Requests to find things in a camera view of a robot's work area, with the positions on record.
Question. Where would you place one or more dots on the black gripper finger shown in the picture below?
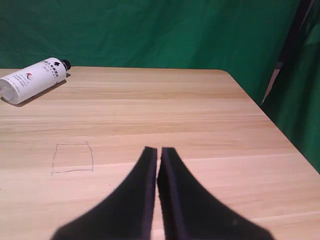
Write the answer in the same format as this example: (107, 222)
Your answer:
(192, 212)
(122, 207)

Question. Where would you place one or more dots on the white bottle with lychee print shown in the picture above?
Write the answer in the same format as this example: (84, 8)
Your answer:
(32, 80)

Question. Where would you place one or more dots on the dark backdrop stand pole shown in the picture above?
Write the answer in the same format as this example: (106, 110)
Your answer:
(287, 45)

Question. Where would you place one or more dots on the green backdrop cloth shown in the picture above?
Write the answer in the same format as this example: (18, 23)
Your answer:
(162, 32)

